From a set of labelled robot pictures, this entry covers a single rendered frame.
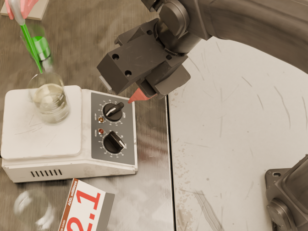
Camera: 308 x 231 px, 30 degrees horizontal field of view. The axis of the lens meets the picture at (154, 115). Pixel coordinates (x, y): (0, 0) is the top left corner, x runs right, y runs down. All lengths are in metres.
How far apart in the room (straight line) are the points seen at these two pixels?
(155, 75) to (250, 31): 0.20
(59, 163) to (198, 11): 0.36
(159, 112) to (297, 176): 0.34
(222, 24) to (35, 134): 0.38
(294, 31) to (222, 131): 0.44
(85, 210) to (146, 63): 0.28
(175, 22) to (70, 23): 0.47
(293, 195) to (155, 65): 0.23
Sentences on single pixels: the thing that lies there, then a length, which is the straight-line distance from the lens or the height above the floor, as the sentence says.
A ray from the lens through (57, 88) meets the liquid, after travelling 0.86.
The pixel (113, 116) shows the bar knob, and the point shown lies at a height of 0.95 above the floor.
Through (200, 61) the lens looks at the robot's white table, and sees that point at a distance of 1.02.
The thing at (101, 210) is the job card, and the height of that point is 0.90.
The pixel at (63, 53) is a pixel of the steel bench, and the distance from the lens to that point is 1.05.
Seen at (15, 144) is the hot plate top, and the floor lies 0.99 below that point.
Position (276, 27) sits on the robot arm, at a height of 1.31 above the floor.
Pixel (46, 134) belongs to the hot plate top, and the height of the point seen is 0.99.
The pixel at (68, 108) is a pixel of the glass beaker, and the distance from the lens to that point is 0.86.
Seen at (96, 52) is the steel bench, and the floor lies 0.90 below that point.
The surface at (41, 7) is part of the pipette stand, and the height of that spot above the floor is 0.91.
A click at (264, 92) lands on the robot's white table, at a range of 0.99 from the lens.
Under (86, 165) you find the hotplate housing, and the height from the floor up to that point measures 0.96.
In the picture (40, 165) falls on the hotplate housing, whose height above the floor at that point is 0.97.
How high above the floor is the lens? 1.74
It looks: 60 degrees down
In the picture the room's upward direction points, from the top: 6 degrees counter-clockwise
